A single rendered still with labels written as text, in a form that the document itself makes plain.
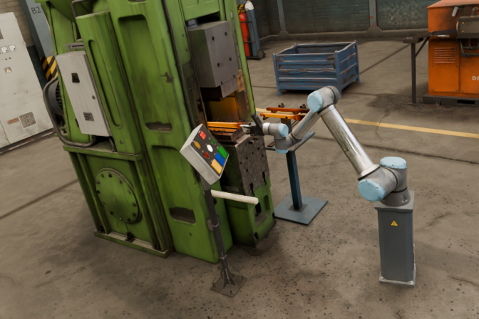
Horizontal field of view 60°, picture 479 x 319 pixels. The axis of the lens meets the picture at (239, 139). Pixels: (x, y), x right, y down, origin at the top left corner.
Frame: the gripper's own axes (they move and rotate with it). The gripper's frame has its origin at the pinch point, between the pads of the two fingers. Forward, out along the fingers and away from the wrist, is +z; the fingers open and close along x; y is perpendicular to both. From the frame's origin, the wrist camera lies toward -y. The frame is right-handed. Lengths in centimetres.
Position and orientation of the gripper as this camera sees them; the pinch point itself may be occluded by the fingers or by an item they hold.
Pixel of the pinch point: (241, 124)
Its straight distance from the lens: 311.2
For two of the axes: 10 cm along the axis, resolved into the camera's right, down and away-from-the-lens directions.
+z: -8.3, -0.8, 5.5
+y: 1.6, 9.1, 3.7
